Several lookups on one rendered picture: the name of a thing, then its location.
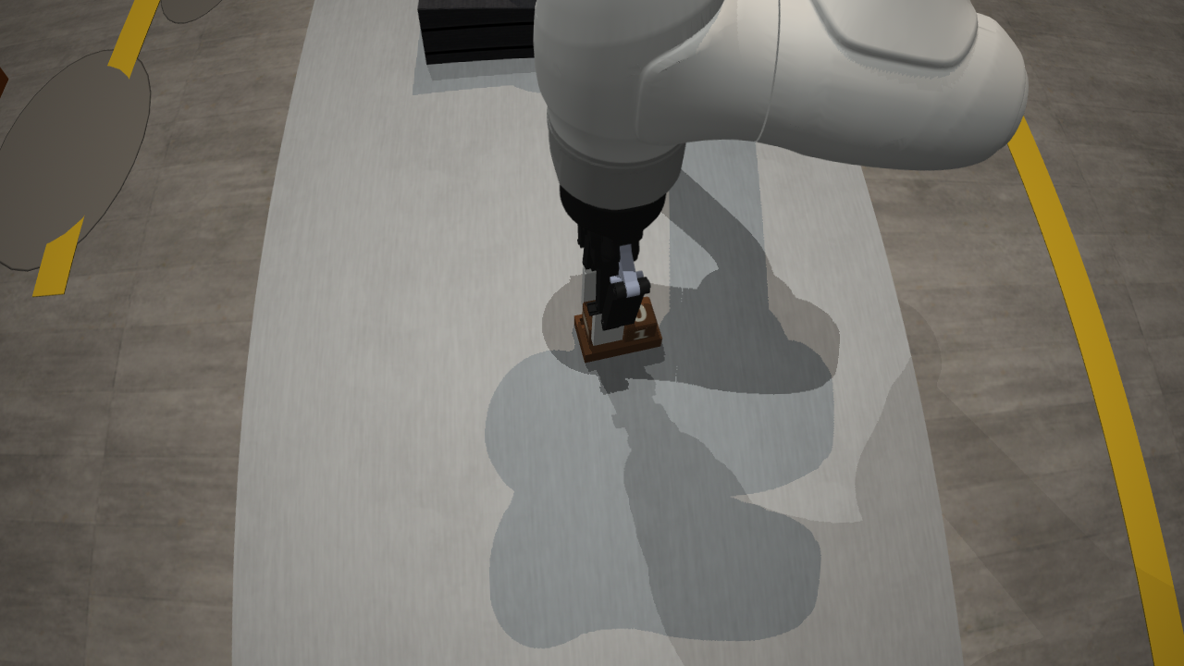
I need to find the brown wooden tray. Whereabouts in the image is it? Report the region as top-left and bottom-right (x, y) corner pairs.
(574, 314), (662, 363)

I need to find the brown calendar cube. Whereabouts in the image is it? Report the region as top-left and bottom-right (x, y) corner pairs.
(623, 297), (658, 342)
(583, 302), (593, 344)

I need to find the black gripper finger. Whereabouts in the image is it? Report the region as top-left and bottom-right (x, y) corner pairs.
(587, 231), (651, 346)
(577, 224), (597, 305)

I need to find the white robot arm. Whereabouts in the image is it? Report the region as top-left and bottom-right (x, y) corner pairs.
(534, 0), (1029, 210)

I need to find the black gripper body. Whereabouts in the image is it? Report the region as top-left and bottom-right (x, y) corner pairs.
(560, 185), (665, 263)

